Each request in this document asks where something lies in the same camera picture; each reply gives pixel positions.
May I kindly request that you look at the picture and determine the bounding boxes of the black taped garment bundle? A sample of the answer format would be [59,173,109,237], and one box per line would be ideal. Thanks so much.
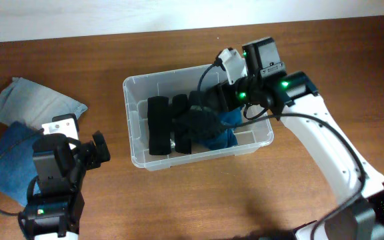
[173,91,225,141]

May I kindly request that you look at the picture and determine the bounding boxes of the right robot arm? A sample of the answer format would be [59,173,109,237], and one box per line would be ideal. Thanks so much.
[211,37,384,239]

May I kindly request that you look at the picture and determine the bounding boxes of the light grey jeans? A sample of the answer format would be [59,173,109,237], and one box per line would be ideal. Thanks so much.
[0,77,88,129]

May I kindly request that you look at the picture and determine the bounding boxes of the dark blue taped garment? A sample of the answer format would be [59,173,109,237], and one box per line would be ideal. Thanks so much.
[197,107,242,151]

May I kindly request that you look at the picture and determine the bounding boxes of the blue denim jeans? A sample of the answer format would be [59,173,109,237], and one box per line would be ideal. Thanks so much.
[0,122,38,206]

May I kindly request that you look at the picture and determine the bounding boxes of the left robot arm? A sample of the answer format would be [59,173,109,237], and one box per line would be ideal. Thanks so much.
[17,131,111,239]

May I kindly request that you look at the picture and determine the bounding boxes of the clear plastic storage bin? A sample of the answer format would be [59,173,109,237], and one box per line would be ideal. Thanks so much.
[123,65,275,171]

